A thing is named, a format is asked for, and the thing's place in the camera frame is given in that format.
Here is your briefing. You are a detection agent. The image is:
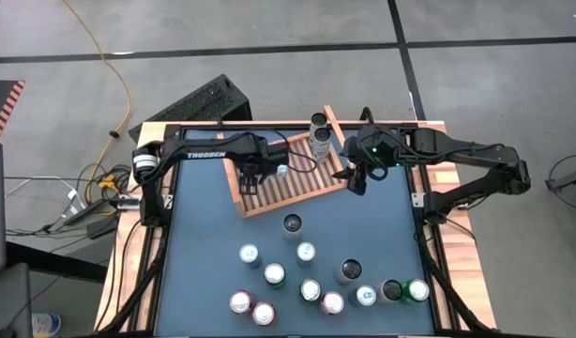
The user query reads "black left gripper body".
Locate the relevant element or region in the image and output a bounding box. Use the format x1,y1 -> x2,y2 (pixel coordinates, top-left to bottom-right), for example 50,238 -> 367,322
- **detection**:
244,134 -> 292,171

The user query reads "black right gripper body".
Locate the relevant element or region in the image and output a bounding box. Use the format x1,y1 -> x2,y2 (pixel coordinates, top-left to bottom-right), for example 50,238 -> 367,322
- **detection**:
340,130 -> 372,169

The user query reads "blue silver Red Bull can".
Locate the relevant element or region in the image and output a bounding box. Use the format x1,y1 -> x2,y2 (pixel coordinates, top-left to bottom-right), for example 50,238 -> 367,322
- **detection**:
296,240 -> 317,269
238,242 -> 264,269
347,284 -> 377,308

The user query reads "green Sprite can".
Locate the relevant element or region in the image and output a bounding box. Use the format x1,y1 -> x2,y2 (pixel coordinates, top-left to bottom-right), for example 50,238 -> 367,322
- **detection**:
402,278 -> 431,304
263,262 -> 287,289
297,278 -> 323,304

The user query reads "wooden slatted shelf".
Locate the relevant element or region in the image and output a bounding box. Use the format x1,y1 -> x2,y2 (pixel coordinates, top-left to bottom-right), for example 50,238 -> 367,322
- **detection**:
216,103 -> 362,221

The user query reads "red Coca-Cola can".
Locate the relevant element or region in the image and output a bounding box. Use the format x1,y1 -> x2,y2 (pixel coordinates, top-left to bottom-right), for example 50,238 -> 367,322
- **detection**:
319,290 -> 345,315
250,300 -> 278,328
228,289 -> 255,315

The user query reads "yellow plug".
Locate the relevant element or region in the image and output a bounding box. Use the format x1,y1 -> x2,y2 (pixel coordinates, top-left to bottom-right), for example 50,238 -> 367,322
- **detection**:
98,173 -> 120,192

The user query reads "black power adapter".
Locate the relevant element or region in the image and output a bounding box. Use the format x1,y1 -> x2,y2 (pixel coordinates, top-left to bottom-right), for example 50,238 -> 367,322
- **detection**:
85,216 -> 119,240

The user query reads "black floor beam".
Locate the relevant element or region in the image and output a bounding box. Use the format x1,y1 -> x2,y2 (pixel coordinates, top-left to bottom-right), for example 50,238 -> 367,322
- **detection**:
6,241 -> 109,284

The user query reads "grey metal stand base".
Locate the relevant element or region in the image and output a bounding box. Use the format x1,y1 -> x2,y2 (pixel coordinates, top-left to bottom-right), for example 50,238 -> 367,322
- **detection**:
548,163 -> 576,193

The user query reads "white blue yellow bag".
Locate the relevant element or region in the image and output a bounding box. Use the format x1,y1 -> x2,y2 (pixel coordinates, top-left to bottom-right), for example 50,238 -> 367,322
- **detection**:
32,313 -> 63,338

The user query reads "black aluminium table frame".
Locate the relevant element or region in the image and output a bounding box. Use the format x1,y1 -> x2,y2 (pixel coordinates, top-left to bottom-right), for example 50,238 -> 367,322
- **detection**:
96,119 -> 500,338

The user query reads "yellow extension cable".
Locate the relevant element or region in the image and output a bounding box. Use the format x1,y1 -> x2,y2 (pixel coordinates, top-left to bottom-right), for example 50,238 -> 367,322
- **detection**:
62,0 -> 132,203

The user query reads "white cable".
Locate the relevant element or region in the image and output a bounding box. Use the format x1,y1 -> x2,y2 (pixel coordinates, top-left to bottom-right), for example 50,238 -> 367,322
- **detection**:
5,176 -> 87,215

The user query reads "black cable loop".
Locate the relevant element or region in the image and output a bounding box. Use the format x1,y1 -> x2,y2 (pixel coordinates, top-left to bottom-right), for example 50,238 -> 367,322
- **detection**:
544,154 -> 576,235

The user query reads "black floor cable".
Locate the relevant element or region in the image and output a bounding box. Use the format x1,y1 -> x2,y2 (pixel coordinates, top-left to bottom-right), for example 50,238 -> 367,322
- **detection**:
4,161 -> 146,238

